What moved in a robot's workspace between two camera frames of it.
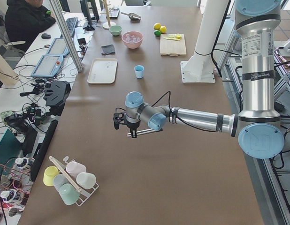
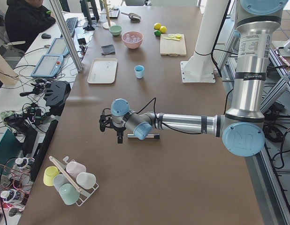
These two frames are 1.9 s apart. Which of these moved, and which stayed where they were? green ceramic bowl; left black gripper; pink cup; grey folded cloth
Moved: left black gripper
Stayed: grey folded cloth; green ceramic bowl; pink cup
